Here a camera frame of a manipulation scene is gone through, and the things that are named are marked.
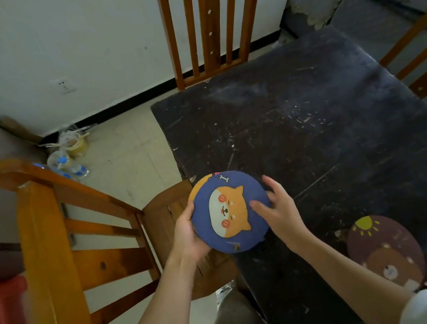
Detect person's left hand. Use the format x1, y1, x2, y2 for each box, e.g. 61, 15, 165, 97
166, 200, 213, 267

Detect person's right hand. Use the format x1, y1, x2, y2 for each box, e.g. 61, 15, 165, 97
246, 170, 310, 256

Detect orange round coaster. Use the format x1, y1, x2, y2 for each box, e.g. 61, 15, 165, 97
185, 174, 217, 203

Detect blue round dog coaster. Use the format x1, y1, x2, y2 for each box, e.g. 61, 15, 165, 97
185, 166, 278, 259

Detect person's right forearm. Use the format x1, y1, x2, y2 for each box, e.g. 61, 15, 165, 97
289, 216, 419, 324

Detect person's left forearm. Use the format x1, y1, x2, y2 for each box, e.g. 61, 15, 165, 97
100, 246, 218, 324

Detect silver foil wrapper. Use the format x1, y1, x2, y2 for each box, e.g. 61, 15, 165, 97
214, 281, 240, 310

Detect person's grey trousers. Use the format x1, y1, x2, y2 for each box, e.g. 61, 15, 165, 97
197, 281, 274, 324

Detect yellow paper cup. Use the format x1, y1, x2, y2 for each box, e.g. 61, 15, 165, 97
60, 129, 92, 159

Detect clear plastic water bottle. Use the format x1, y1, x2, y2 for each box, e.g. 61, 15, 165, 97
45, 146, 92, 186

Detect wooden chair with curved backrest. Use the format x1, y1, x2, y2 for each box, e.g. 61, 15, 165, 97
0, 129, 247, 324

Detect wooden chair with slatted back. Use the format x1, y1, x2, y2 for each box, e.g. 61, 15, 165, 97
155, 0, 279, 93

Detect white wall socket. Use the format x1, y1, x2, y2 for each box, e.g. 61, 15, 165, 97
49, 75, 78, 97

